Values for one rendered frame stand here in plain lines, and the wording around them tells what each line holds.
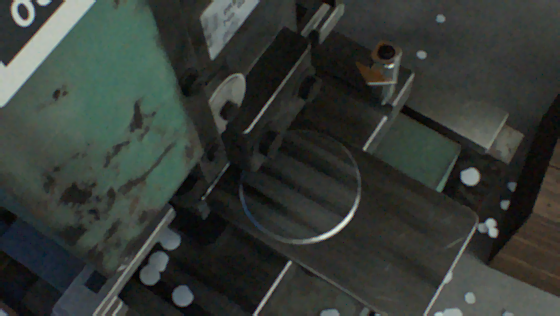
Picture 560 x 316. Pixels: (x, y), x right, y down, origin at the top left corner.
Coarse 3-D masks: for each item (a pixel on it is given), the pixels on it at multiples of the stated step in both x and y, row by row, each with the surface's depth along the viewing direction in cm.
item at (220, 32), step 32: (192, 0) 41; (224, 0) 45; (256, 0) 49; (288, 0) 55; (192, 32) 43; (224, 32) 47; (256, 32) 52; (288, 32) 56; (224, 64) 50; (256, 64) 55; (288, 64) 55; (224, 96) 50; (256, 96) 54; (288, 96) 57; (224, 128) 53; (256, 128) 54; (256, 160) 58
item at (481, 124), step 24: (432, 96) 90; (456, 96) 90; (432, 120) 89; (456, 120) 89; (480, 120) 89; (504, 120) 89; (480, 144) 87; (504, 144) 89; (456, 168) 100; (480, 168) 93; (504, 168) 90; (456, 192) 104; (480, 192) 99
